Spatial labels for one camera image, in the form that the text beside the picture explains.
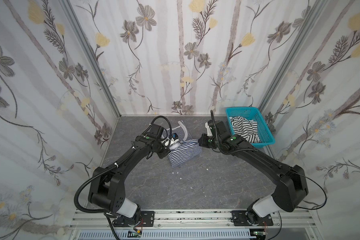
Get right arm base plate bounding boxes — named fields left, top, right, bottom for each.
left=231, top=211, right=274, bottom=227

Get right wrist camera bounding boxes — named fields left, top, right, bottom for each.
left=205, top=120, right=214, bottom=137

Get teal plastic basket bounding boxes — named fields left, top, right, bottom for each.
left=226, top=107, right=275, bottom=149

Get blue white striped tank top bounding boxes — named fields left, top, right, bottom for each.
left=162, top=121, right=202, bottom=168

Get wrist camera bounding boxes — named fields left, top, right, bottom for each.
left=205, top=120, right=214, bottom=137
left=163, top=133, right=181, bottom=150

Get white slotted cable duct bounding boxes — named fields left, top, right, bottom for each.
left=77, top=229, right=257, bottom=240

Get aluminium mounting rail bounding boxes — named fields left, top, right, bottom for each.
left=69, top=209, right=317, bottom=231

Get black white striped tank top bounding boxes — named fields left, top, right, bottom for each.
left=229, top=116, right=261, bottom=144

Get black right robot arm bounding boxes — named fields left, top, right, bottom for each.
left=198, top=114, right=310, bottom=226

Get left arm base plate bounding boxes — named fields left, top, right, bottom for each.
left=112, top=211, right=155, bottom=228

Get left corrugated black cable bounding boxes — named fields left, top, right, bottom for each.
left=73, top=164, right=118, bottom=214

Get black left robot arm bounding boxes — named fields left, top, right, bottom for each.
left=74, top=116, right=172, bottom=227

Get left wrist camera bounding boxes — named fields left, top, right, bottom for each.
left=163, top=133, right=181, bottom=150

